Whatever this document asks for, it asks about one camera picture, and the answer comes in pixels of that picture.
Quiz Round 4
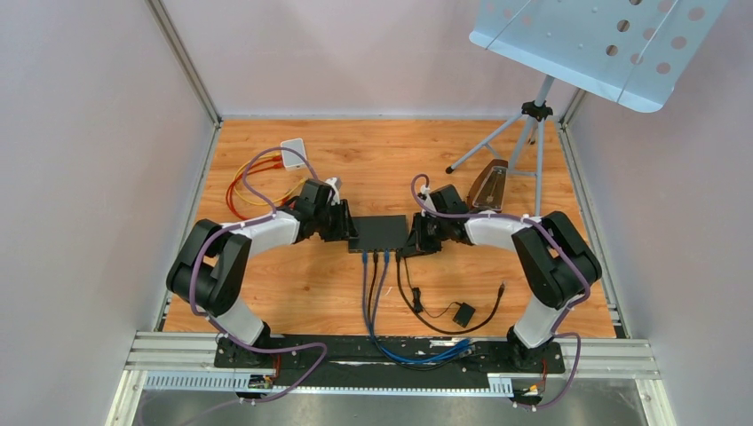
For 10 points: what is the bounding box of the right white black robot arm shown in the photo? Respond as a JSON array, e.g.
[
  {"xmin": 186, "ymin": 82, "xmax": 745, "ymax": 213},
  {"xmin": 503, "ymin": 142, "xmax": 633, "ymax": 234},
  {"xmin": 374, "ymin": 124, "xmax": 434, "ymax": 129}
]
[{"xmin": 401, "ymin": 185, "xmax": 602, "ymax": 371}]

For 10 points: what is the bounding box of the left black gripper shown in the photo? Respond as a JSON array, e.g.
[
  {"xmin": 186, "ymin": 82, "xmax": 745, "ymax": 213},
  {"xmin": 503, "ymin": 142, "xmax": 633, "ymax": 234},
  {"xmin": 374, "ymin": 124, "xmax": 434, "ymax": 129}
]
[{"xmin": 315, "ymin": 200, "xmax": 360, "ymax": 243}]

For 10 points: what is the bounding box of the silver music stand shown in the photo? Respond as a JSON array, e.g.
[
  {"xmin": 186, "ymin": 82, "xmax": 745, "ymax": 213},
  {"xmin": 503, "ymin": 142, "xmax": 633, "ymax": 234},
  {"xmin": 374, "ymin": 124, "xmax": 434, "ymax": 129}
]
[{"xmin": 464, "ymin": 1, "xmax": 741, "ymax": 216}]

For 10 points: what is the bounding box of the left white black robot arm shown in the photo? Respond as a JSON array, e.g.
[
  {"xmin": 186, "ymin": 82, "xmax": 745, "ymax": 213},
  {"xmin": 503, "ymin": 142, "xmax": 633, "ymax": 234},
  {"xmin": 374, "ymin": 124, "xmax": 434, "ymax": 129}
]
[{"xmin": 166, "ymin": 177, "xmax": 358, "ymax": 367}]

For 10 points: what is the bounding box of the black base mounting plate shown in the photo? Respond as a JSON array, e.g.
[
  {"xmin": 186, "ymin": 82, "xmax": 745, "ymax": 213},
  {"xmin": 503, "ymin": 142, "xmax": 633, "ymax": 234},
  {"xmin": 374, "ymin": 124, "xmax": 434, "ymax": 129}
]
[{"xmin": 213, "ymin": 335, "xmax": 566, "ymax": 390}]

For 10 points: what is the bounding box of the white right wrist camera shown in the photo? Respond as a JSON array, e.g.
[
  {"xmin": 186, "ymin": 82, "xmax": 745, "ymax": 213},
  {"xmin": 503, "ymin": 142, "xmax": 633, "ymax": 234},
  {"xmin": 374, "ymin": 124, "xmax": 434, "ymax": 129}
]
[{"xmin": 417, "ymin": 188, "xmax": 436, "ymax": 214}]

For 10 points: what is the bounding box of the small white router box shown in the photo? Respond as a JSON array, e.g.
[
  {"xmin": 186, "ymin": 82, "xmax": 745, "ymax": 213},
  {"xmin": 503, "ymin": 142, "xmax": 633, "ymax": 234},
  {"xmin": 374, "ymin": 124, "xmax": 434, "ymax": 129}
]
[{"xmin": 280, "ymin": 138, "xmax": 308, "ymax": 171}]

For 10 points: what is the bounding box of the black network switch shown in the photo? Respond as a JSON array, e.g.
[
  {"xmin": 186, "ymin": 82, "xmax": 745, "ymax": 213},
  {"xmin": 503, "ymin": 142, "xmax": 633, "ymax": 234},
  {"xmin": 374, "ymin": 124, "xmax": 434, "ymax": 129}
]
[{"xmin": 348, "ymin": 215, "xmax": 408, "ymax": 253}]

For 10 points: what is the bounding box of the red network cable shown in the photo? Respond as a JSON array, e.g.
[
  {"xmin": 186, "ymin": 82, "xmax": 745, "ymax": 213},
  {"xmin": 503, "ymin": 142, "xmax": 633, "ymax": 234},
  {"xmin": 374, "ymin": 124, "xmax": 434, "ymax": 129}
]
[{"xmin": 226, "ymin": 158, "xmax": 296, "ymax": 222}]

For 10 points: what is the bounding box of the brown wooden metronome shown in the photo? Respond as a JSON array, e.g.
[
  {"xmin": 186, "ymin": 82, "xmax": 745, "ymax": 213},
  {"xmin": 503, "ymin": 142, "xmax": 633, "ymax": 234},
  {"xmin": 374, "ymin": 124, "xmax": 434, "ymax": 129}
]
[{"xmin": 466, "ymin": 159, "xmax": 508, "ymax": 213}]

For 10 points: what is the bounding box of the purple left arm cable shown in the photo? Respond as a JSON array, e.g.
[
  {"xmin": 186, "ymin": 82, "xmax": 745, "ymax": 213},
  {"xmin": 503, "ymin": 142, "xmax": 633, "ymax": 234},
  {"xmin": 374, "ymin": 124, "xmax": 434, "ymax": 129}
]
[{"xmin": 140, "ymin": 146, "xmax": 329, "ymax": 426}]

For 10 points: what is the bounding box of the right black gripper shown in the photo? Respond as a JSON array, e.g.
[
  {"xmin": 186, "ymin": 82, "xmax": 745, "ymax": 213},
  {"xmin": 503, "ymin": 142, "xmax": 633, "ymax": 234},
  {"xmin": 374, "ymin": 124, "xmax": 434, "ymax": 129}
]
[{"xmin": 401, "ymin": 213, "xmax": 448, "ymax": 259}]

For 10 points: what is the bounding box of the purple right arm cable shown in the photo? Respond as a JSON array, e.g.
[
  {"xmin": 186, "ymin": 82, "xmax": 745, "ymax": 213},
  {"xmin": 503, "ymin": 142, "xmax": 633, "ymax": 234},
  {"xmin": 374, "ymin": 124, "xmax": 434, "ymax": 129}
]
[{"xmin": 410, "ymin": 173, "xmax": 591, "ymax": 411}]

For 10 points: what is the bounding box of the blue network cable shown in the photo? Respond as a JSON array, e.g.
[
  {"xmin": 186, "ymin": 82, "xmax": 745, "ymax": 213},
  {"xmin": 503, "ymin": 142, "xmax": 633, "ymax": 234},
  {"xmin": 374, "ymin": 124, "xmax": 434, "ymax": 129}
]
[
  {"xmin": 369, "ymin": 251, "xmax": 472, "ymax": 363},
  {"xmin": 361, "ymin": 251, "xmax": 475, "ymax": 367}
]

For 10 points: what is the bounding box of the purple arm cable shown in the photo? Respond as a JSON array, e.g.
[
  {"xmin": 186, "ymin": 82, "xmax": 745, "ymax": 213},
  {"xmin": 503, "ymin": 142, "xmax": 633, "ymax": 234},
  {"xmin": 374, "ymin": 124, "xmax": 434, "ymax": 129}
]
[
  {"xmin": 410, "ymin": 173, "xmax": 591, "ymax": 411},
  {"xmin": 140, "ymin": 146, "xmax": 329, "ymax": 426}
]

